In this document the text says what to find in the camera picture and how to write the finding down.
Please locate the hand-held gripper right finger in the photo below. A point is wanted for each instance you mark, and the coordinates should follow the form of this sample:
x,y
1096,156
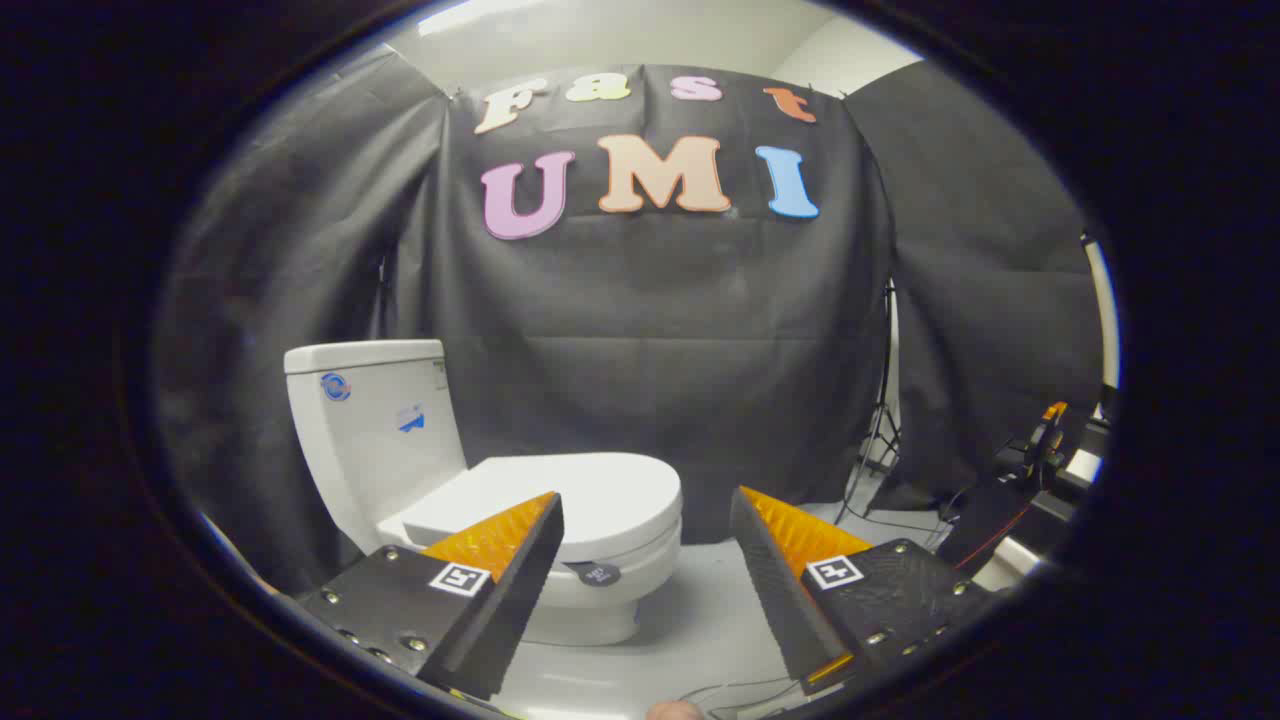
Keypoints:
x,y
775,590

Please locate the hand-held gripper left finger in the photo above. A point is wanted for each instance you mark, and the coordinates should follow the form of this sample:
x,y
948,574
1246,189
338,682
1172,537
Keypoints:
x,y
505,600

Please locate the black round lid tab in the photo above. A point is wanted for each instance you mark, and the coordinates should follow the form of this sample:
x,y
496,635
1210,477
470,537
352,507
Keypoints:
x,y
597,574

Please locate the white toilet lid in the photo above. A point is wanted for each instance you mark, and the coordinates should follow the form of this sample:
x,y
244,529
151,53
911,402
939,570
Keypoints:
x,y
605,490

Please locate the white ceramic toilet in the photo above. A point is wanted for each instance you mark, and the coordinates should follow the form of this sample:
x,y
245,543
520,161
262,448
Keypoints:
x,y
380,440

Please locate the black backdrop cloth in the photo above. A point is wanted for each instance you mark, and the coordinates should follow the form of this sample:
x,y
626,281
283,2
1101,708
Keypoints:
x,y
650,330

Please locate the orange black gripper device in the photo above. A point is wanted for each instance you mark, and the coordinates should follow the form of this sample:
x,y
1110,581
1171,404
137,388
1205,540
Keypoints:
x,y
1045,440

